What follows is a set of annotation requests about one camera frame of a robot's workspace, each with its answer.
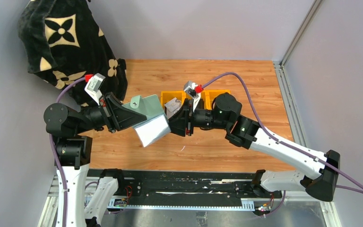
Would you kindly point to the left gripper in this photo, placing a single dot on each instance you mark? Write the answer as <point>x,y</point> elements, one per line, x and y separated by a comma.
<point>110,112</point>

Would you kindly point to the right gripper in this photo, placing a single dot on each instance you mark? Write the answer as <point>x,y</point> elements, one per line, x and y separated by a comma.
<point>189,118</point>

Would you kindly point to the green leather card holder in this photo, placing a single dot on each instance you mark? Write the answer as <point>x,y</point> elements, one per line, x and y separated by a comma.
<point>156,125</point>

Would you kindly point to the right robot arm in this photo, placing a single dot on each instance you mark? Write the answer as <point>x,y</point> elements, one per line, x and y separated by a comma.
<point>315,171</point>

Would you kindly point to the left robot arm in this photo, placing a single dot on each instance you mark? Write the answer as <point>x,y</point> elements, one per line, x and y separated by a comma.
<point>72,154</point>

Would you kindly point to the silver cards in left bin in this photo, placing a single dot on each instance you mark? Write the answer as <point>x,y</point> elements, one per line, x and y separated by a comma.
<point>172,107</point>

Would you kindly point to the left yellow plastic bin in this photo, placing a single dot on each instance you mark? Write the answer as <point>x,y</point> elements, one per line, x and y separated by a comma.
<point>166,96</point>

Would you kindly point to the yellow plastic bin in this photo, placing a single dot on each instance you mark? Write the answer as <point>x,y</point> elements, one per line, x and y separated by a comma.
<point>210,95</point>
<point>166,96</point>

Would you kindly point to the right yellow plastic bin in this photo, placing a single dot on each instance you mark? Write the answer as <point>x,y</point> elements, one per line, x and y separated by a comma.
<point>210,95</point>

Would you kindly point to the black floral patterned blanket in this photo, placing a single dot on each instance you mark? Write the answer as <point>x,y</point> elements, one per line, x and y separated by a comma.
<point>64,43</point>

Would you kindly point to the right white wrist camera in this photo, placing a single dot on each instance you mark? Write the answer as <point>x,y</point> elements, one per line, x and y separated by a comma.
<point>193,90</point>

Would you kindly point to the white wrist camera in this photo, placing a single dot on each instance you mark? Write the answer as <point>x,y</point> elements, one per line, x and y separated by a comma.
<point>193,90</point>
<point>93,86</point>

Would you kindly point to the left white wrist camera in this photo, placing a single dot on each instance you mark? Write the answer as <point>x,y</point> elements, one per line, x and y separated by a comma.
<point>93,86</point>

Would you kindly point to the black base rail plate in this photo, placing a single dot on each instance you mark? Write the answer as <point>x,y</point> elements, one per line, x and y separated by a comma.
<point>199,189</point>

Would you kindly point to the aluminium frame rail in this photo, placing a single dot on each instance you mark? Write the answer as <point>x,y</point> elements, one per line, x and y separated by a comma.
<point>283,79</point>

